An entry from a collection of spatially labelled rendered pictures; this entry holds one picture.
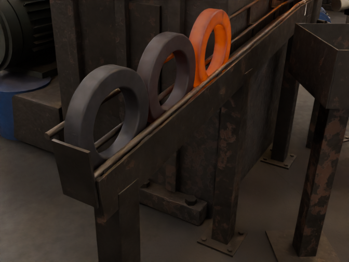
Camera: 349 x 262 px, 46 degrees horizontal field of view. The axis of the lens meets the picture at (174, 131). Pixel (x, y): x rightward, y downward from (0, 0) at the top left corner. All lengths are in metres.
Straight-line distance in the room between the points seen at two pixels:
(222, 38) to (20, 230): 0.96
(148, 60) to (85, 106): 0.19
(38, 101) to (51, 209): 0.52
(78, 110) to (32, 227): 0.97
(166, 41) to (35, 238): 0.93
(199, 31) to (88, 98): 0.36
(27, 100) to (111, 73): 1.31
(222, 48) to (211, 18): 0.13
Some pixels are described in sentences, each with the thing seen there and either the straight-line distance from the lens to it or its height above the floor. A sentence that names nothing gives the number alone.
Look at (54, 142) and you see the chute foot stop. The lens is 0.65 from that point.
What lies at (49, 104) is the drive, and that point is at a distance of 1.84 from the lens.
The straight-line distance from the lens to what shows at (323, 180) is 1.26.
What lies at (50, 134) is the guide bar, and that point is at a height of 0.66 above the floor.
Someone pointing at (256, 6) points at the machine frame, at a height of 0.72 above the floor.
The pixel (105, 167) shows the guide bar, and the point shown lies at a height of 0.61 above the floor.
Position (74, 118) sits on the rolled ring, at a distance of 0.62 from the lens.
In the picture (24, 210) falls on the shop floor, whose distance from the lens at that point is 1.63.
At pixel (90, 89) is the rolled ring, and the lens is 0.62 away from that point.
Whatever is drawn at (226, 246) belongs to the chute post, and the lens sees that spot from 1.40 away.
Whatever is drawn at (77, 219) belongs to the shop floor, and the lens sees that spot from 1.53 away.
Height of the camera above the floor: 0.95
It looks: 27 degrees down
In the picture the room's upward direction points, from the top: 1 degrees clockwise
